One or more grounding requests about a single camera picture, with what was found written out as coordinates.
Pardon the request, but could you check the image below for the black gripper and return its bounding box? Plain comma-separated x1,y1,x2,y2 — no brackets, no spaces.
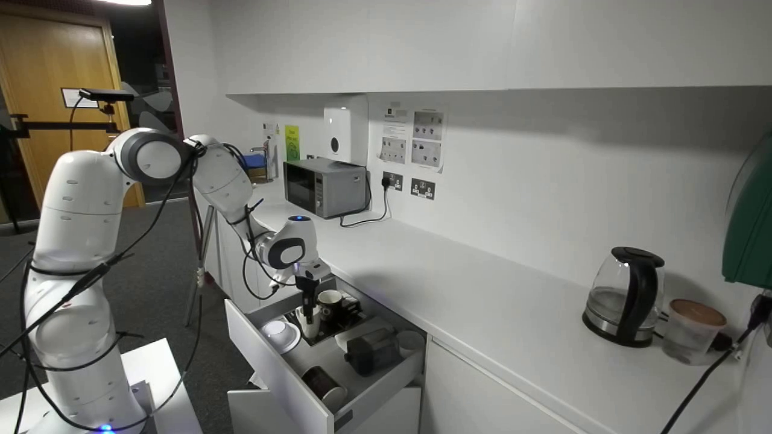
293,267,336,326

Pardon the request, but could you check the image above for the white robot base table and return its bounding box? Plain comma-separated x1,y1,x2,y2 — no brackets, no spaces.
0,335,203,434

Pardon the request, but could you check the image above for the grey kitchen drawer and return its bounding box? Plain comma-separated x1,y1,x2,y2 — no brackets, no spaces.
222,273,429,434

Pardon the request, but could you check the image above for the black mug gold lettering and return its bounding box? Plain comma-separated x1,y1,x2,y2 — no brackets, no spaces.
301,365,352,412

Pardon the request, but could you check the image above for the white base cabinet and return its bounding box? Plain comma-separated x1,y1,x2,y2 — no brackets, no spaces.
191,184,622,434

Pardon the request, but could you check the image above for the black box with purple print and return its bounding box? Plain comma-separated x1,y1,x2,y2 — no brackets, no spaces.
285,300,369,347

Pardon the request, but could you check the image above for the white ceramic bowl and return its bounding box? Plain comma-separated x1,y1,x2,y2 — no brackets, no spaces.
261,315,304,358

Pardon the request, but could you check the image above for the silver microwave oven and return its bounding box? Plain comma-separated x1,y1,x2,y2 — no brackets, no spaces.
282,156,374,222

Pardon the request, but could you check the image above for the blue container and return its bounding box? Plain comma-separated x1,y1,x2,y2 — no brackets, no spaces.
238,151,272,184

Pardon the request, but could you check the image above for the white paper towel dispenser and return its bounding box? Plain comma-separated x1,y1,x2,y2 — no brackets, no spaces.
322,95,371,167

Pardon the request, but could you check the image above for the large white instruction sheet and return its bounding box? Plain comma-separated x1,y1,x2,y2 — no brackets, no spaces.
377,98,413,167

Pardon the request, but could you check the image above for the small printed picture sheet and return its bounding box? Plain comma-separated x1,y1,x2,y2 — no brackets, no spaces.
411,108,447,139
411,137,443,169

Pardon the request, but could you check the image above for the wooden door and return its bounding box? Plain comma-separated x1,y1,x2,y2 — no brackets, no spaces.
0,7,147,224

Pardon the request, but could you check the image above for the plastic tub brown lid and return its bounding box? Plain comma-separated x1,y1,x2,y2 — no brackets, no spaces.
659,297,729,366

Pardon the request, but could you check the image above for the green first aid box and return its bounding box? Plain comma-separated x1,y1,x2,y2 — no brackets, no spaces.
722,130,772,291

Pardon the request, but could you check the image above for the black microwave power cable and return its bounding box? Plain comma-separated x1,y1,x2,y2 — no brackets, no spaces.
337,184,393,229

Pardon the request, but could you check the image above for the empty double wall socket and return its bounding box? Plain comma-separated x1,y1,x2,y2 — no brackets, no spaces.
408,177,436,202

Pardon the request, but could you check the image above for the yellow green wall sign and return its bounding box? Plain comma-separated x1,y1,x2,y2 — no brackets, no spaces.
282,122,304,163

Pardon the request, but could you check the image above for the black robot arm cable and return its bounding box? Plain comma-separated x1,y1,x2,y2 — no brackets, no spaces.
0,155,208,434

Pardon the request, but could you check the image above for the white wall cabinet door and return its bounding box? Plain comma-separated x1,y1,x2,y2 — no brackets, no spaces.
510,0,772,91
224,0,513,96

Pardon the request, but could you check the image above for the black bar camera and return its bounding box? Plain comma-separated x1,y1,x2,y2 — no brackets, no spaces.
77,85,141,107

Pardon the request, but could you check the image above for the black kettle power cable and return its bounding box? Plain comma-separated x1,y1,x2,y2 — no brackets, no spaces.
659,291,772,434

